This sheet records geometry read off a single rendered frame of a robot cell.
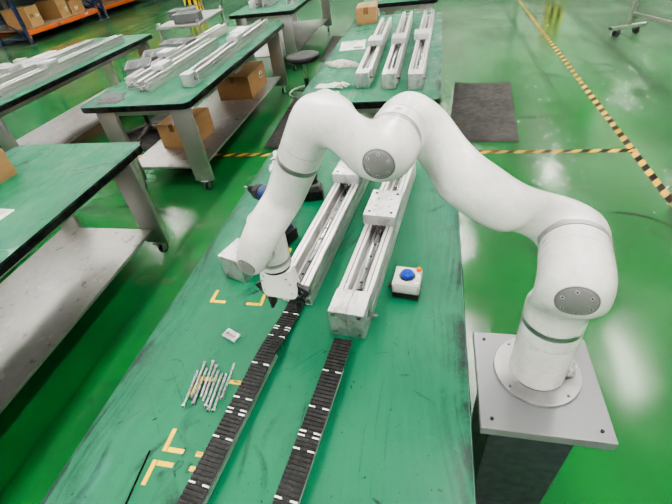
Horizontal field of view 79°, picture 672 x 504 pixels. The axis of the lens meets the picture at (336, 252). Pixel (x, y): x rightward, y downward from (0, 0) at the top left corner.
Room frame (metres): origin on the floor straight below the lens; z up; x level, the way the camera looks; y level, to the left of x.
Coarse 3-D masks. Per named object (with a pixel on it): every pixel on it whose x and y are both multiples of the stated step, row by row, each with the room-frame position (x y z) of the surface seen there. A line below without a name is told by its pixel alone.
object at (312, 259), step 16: (336, 192) 1.36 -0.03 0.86; (352, 192) 1.33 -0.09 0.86; (320, 208) 1.25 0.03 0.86; (336, 208) 1.28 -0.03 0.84; (352, 208) 1.30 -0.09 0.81; (320, 224) 1.17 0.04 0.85; (336, 224) 1.14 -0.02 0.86; (304, 240) 1.07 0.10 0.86; (320, 240) 1.10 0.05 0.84; (336, 240) 1.10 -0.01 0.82; (304, 256) 1.02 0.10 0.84; (320, 256) 0.98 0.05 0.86; (304, 272) 0.95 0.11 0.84; (320, 272) 0.95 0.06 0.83
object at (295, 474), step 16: (336, 352) 0.65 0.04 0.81; (336, 368) 0.60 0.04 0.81; (320, 384) 0.56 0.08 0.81; (336, 384) 0.55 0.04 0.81; (320, 400) 0.52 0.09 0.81; (320, 416) 0.48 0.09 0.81; (304, 432) 0.45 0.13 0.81; (320, 432) 0.44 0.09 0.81; (304, 448) 0.41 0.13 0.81; (288, 464) 0.38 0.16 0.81; (304, 464) 0.38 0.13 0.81; (288, 480) 0.35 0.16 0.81; (304, 480) 0.35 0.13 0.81; (288, 496) 0.32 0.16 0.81
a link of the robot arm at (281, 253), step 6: (282, 240) 0.80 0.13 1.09; (276, 246) 0.78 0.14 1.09; (282, 246) 0.80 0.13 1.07; (276, 252) 0.78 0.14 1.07; (282, 252) 0.79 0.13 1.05; (288, 252) 0.81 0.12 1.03; (276, 258) 0.78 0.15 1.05; (282, 258) 0.79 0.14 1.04; (270, 264) 0.78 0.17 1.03; (276, 264) 0.78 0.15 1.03
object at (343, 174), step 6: (342, 162) 1.51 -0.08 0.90; (336, 168) 1.46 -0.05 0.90; (342, 168) 1.46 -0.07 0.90; (348, 168) 1.45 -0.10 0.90; (336, 174) 1.42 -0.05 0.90; (342, 174) 1.41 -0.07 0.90; (348, 174) 1.40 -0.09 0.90; (354, 174) 1.39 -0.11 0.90; (336, 180) 1.42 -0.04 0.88; (342, 180) 1.41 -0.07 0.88; (348, 180) 1.40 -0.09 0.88; (354, 180) 1.39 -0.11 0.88; (360, 180) 1.40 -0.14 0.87; (348, 186) 1.42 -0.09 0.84
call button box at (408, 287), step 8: (400, 272) 0.88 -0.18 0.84; (416, 272) 0.87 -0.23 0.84; (400, 280) 0.85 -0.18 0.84; (408, 280) 0.84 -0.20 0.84; (416, 280) 0.84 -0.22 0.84; (392, 288) 0.84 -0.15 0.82; (400, 288) 0.83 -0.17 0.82; (408, 288) 0.82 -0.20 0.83; (416, 288) 0.81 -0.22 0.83; (392, 296) 0.84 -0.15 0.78; (400, 296) 0.83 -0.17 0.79; (408, 296) 0.82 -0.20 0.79; (416, 296) 0.82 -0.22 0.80
